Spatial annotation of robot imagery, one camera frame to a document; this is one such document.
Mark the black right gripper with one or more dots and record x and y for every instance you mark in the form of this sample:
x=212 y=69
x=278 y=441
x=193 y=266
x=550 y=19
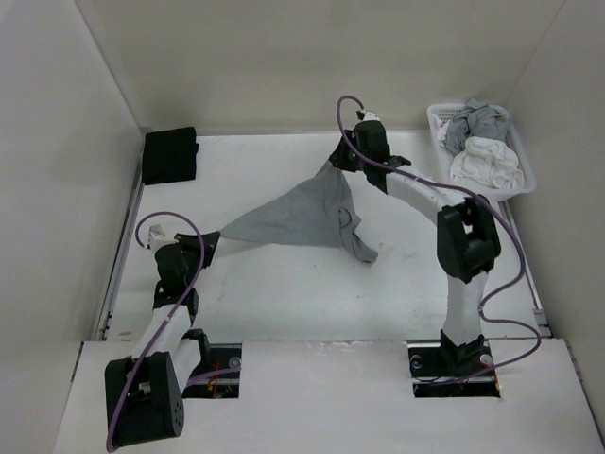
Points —
x=338 y=158

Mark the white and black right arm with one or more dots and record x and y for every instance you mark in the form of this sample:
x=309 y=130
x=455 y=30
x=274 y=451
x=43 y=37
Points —
x=467 y=246

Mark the grey tank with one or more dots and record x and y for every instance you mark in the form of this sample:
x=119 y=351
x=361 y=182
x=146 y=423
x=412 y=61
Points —
x=476 y=119
x=318 y=212

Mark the aluminium table edge rail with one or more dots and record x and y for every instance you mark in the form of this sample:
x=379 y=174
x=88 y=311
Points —
x=105 y=312

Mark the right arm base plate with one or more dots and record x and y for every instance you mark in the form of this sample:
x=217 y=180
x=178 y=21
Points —
x=433 y=378

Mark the white plastic laundry basket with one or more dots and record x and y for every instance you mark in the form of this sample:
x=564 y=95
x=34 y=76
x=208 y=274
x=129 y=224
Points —
x=448 y=110

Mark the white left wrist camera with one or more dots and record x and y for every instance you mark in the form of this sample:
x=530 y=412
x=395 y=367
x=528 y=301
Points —
x=156 y=238

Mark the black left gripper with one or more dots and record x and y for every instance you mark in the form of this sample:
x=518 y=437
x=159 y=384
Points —
x=210 y=243

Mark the white front cover board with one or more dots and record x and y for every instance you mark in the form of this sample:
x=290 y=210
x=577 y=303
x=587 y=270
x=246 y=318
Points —
x=305 y=397

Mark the folded black tank top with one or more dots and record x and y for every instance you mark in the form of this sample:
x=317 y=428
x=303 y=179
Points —
x=170 y=156

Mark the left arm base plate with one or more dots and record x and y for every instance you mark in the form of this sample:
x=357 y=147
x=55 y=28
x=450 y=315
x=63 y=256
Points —
x=225 y=358

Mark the white tank top in basket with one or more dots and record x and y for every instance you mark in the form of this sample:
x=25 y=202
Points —
x=489 y=163

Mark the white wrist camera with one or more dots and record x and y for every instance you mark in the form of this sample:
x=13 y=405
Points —
x=156 y=238
x=364 y=115

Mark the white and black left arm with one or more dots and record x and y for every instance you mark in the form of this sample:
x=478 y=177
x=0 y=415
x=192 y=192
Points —
x=144 y=389

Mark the grey tank top in basket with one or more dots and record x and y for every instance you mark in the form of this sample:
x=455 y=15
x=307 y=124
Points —
x=476 y=119

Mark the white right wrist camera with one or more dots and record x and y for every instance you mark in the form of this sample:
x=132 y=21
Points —
x=364 y=115

